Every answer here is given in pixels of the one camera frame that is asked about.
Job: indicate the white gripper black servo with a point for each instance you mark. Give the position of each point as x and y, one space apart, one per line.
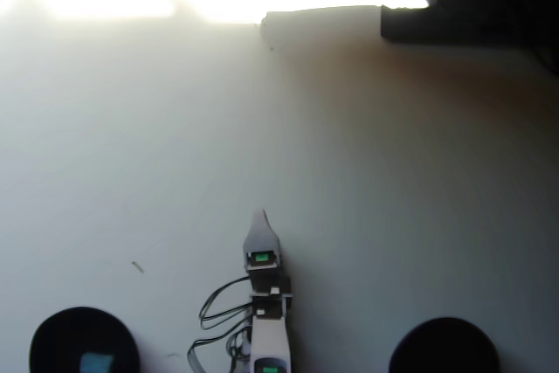
264 279

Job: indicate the blue cube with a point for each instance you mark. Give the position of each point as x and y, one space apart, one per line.
96 364

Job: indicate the black round bowl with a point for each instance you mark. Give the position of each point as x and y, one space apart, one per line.
443 347
57 338

